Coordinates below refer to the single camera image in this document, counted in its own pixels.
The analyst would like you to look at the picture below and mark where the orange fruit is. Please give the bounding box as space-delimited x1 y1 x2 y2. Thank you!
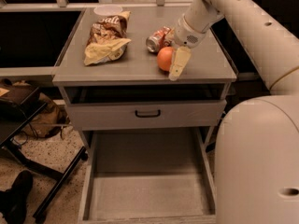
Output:
157 47 174 72

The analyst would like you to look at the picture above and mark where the grey drawer with black handle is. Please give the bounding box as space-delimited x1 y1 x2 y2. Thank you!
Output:
66 100 226 131

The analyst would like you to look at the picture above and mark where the black shoe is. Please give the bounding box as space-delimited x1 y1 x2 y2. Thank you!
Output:
0 170 33 224

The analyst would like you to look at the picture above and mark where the brown bag on floor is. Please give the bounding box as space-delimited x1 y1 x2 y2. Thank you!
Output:
11 82 67 138

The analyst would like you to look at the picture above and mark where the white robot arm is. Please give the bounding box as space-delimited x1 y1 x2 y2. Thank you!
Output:
169 0 299 224

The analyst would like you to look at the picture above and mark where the grey drawer cabinet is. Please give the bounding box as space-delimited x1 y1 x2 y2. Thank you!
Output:
52 6 238 175

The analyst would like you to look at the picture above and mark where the brown chip bag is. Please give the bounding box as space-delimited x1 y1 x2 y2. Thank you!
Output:
84 11 131 66

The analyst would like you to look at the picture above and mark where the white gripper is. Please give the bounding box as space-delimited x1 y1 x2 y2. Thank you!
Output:
164 15 206 81

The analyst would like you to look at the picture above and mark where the black folding stand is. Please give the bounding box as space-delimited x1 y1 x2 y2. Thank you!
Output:
1 98 88 224

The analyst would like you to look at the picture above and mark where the open grey bottom drawer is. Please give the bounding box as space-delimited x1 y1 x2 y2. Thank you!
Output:
78 128 216 224

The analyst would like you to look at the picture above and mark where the crushed red soda can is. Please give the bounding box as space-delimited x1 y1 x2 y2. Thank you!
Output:
146 26 171 53

